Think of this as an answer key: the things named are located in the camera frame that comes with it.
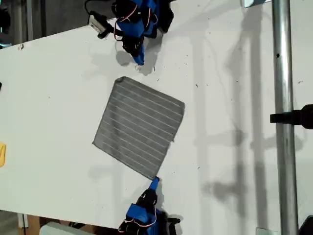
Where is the grey striped towel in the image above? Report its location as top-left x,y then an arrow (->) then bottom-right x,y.
92,75 -> 186,181

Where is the white box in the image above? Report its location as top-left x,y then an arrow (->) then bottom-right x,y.
39,221 -> 98,235

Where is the wooden table leg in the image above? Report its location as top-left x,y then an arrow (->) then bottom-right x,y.
18,212 -> 42,235

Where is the dark round object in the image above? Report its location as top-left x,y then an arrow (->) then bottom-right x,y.
0,4 -> 12,35

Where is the yellow object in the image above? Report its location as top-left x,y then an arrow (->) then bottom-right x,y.
0,141 -> 7,168

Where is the large black object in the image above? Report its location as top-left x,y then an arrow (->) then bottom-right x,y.
298,215 -> 313,235

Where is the black clamp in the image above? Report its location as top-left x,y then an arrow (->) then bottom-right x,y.
269,104 -> 313,130

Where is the short black camera stalk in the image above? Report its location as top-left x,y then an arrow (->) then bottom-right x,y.
97,24 -> 115,40

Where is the black camera box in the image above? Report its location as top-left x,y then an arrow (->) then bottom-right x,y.
162,216 -> 181,235
87,11 -> 109,34

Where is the black camera cable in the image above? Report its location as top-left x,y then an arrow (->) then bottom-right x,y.
84,0 -> 99,13

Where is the grey metal frame bar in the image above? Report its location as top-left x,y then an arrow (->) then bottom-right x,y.
25,0 -> 34,42

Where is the steel post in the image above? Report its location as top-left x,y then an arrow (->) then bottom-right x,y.
271,0 -> 300,235

